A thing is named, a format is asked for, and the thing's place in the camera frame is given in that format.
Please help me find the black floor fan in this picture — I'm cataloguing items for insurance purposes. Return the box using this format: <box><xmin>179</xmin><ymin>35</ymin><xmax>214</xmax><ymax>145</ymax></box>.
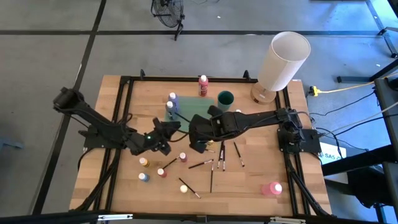
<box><xmin>150</xmin><ymin>0</ymin><xmax>186</xmax><ymax>42</ymax></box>

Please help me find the white shade wooden base lamp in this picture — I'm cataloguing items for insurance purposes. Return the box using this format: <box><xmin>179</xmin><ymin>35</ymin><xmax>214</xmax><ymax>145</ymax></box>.
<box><xmin>250</xmin><ymin>30</ymin><xmax>312</xmax><ymax>106</ymax></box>

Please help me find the black aluminium rig frame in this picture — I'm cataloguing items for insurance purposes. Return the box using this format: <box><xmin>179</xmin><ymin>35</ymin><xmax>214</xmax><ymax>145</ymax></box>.
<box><xmin>0</xmin><ymin>68</ymin><xmax>398</xmax><ymax>224</ymax></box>

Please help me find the yellow extension cord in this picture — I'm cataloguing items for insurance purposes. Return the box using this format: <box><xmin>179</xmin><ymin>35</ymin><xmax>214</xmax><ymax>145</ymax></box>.
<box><xmin>309</xmin><ymin>72</ymin><xmax>398</xmax><ymax>97</ymax></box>

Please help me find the large pink paint bottle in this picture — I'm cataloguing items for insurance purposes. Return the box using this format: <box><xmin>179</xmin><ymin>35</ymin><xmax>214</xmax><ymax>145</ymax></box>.
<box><xmin>261</xmin><ymin>182</ymin><xmax>283</xmax><ymax>197</ymax></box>

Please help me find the white labelled box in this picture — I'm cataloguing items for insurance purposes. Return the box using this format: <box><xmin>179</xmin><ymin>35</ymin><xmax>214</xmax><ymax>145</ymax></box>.
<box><xmin>318</xmin><ymin>142</ymin><xmax>348</xmax><ymax>166</ymax></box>

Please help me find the black cable bundle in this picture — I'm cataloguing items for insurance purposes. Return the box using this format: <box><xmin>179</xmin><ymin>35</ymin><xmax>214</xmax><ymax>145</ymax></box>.
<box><xmin>284</xmin><ymin>152</ymin><xmax>330</xmax><ymax>217</ymax></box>
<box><xmin>74</xmin><ymin>148</ymin><xmax>122</xmax><ymax>213</ymax></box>

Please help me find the neighbouring black rig frame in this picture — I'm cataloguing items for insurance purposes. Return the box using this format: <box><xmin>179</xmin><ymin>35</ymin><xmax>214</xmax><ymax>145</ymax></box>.
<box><xmin>320</xmin><ymin>57</ymin><xmax>398</xmax><ymax>224</ymax></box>

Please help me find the large red paint bottle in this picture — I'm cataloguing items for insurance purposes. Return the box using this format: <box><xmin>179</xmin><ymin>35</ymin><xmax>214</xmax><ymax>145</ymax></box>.
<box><xmin>198</xmin><ymin>74</ymin><xmax>210</xmax><ymax>97</ymax></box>

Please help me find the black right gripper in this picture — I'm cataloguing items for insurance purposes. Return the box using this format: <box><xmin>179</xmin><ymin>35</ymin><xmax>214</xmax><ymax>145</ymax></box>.
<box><xmin>188</xmin><ymin>105</ymin><xmax>223</xmax><ymax>154</ymax></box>

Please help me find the silver frame bracket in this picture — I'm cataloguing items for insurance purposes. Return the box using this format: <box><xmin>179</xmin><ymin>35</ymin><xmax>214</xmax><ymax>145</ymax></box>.
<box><xmin>269</xmin><ymin>217</ymin><xmax>307</xmax><ymax>224</ymax></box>
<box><xmin>98</xmin><ymin>213</ymin><xmax>134</xmax><ymax>221</ymax></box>

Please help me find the large blue paint bottle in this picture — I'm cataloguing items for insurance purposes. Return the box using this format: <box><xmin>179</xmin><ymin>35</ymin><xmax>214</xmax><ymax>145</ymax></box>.
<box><xmin>167</xmin><ymin>91</ymin><xmax>181</xmax><ymax>113</ymax></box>

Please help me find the translucent teal plastic bin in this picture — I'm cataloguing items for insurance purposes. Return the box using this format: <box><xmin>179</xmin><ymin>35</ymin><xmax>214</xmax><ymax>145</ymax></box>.
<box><xmin>164</xmin><ymin>95</ymin><xmax>215</xmax><ymax>133</ymax></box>

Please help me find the dark green plastic cup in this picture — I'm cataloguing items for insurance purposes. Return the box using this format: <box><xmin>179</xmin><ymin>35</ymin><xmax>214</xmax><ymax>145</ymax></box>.
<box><xmin>216</xmin><ymin>90</ymin><xmax>235</xmax><ymax>112</ymax></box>

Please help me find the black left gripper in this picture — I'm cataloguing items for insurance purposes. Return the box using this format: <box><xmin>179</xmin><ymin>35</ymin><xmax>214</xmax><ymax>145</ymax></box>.
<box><xmin>146</xmin><ymin>118</ymin><xmax>182</xmax><ymax>156</ymax></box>

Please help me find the large teal paint bottle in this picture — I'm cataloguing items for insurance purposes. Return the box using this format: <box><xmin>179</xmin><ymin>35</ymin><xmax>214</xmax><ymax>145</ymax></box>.
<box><xmin>164</xmin><ymin>101</ymin><xmax>177</xmax><ymax>121</ymax></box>

